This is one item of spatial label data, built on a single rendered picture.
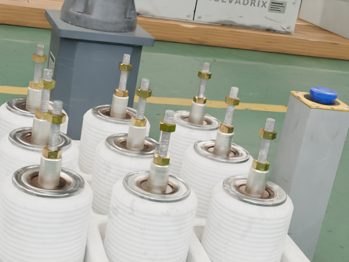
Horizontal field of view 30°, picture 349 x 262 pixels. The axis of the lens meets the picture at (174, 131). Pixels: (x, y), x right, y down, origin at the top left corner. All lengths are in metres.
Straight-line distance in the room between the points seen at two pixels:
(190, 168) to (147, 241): 0.17
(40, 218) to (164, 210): 0.13
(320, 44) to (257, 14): 0.33
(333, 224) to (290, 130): 0.42
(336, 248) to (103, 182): 0.59
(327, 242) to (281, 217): 0.55
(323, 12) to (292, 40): 0.55
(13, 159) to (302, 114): 0.42
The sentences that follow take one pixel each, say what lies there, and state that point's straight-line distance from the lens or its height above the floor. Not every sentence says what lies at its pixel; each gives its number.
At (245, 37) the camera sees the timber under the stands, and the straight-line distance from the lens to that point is 2.94.
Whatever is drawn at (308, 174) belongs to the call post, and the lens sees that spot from 0.98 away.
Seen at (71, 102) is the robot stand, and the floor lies 0.16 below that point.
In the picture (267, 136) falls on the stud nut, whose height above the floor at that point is 0.32.
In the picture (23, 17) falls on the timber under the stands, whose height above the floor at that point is 0.04.
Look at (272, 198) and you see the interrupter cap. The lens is 0.75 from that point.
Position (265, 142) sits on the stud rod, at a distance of 0.74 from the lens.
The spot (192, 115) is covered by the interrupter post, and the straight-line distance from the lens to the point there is 0.95.
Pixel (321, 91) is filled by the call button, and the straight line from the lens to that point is 0.97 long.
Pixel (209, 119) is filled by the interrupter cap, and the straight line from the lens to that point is 0.98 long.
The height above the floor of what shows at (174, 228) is 0.23.
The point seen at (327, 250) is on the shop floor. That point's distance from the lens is 1.25.
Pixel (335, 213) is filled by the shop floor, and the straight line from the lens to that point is 1.42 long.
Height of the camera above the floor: 0.54
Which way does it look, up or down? 19 degrees down
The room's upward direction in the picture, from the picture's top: 10 degrees clockwise
